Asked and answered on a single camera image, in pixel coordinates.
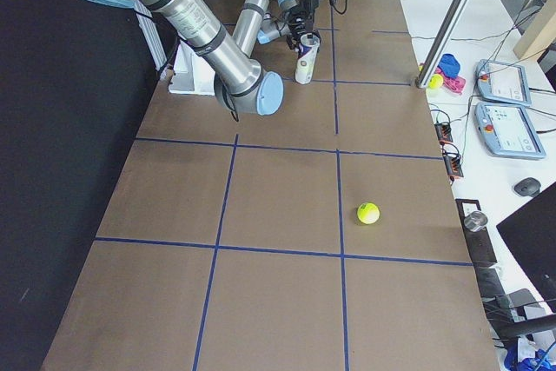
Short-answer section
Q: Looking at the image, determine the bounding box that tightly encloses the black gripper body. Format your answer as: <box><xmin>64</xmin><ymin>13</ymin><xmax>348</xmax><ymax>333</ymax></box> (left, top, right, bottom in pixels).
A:
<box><xmin>290</xmin><ymin>0</ymin><xmax>320</xmax><ymax>32</ymax></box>

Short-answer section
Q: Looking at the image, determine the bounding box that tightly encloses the tennis ball can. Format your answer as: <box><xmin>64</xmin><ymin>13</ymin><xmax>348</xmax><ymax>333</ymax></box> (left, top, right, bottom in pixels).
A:
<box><xmin>295</xmin><ymin>33</ymin><xmax>321</xmax><ymax>84</ymax></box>

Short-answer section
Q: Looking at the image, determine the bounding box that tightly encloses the yellow tennis ball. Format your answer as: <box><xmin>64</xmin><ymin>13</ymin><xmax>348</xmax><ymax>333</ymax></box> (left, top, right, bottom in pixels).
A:
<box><xmin>356</xmin><ymin>202</ymin><xmax>381</xmax><ymax>225</ymax></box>

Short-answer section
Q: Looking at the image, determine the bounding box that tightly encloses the yellow ball behind table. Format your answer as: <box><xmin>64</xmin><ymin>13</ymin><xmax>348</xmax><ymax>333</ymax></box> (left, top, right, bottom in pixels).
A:
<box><xmin>427</xmin><ymin>74</ymin><xmax>444</xmax><ymax>89</ymax></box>

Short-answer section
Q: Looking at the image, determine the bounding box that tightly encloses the blue cloth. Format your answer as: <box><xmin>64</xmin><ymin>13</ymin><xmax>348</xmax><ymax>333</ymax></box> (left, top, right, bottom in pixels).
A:
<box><xmin>438</xmin><ymin>53</ymin><xmax>460</xmax><ymax>79</ymax></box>

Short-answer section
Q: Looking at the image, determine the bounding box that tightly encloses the pink cloth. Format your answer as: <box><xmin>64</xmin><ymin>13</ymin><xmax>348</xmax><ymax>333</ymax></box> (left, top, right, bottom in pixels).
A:
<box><xmin>435</xmin><ymin>67</ymin><xmax>467</xmax><ymax>95</ymax></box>

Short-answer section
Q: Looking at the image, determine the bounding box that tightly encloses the orange black connector block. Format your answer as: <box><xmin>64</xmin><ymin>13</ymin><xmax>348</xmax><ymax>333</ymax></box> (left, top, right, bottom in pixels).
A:
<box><xmin>434</xmin><ymin>122</ymin><xmax>453</xmax><ymax>145</ymax></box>

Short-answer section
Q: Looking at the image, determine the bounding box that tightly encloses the upper teach pendant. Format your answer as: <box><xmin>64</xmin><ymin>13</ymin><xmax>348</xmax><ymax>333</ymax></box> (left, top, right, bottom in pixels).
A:
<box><xmin>475</xmin><ymin>59</ymin><xmax>532</xmax><ymax>107</ymax></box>

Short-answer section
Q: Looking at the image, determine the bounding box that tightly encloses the teach pendant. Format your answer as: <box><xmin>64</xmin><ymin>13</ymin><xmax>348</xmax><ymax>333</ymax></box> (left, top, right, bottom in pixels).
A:
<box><xmin>474</xmin><ymin>102</ymin><xmax>546</xmax><ymax>160</ymax></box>
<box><xmin>475</xmin><ymin>59</ymin><xmax>532</xmax><ymax>107</ymax></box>

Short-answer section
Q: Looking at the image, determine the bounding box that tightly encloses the lower teach pendant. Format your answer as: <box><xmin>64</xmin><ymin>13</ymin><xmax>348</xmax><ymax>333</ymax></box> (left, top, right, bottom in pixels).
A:
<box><xmin>474</xmin><ymin>102</ymin><xmax>546</xmax><ymax>160</ymax></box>

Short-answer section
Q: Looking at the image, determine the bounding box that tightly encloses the silver metal cup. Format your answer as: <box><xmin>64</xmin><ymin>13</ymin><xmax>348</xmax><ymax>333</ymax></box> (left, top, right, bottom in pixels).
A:
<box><xmin>463</xmin><ymin>210</ymin><xmax>488</xmax><ymax>232</ymax></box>

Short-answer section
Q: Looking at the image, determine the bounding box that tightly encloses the black computer mouse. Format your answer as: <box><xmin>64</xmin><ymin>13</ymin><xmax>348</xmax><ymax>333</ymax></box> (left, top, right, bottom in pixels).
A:
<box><xmin>513</xmin><ymin>177</ymin><xmax>541</xmax><ymax>197</ymax></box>

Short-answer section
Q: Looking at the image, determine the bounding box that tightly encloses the aluminium frame post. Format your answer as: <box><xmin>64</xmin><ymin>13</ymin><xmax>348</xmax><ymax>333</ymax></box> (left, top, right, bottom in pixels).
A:
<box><xmin>415</xmin><ymin>0</ymin><xmax>469</xmax><ymax>89</ymax></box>

